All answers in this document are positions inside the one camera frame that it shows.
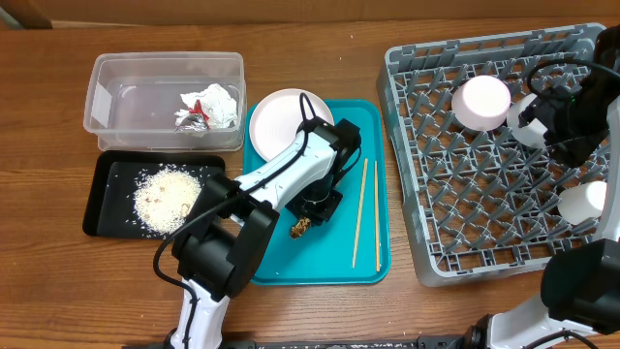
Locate brown food scrap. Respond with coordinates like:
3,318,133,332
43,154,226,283
290,217,312,239

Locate grey-green bowl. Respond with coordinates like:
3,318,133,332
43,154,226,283
506,94,547,148

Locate wooden chopstick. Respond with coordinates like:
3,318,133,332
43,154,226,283
352,158,368,269
374,161,381,272

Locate white cup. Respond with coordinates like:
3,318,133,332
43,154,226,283
557,181,607,225

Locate large pink plate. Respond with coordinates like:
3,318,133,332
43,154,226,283
249,88,334,161

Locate pink bowl with rice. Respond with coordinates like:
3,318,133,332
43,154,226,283
451,76,511,131

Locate white paper napkin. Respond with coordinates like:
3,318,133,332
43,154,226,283
174,83,238,133

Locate red snack wrapper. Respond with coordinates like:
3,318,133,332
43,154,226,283
178,100,210,132

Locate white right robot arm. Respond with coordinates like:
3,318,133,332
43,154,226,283
460,99,619,349

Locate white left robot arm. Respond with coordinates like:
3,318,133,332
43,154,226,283
162,119,361,348

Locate grey dishwasher rack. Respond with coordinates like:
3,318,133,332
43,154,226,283
378,23,611,287

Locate black waste tray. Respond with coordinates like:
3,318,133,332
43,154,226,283
82,150,226,239

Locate clear plastic waste bin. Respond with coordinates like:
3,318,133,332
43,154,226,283
83,51,247,151

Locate teal plastic tray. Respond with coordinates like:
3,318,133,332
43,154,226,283
253,99,391,286

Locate spilled rice pile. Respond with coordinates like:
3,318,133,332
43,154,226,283
126,163,210,238

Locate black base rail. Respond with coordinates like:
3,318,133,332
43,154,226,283
219,334,466,349

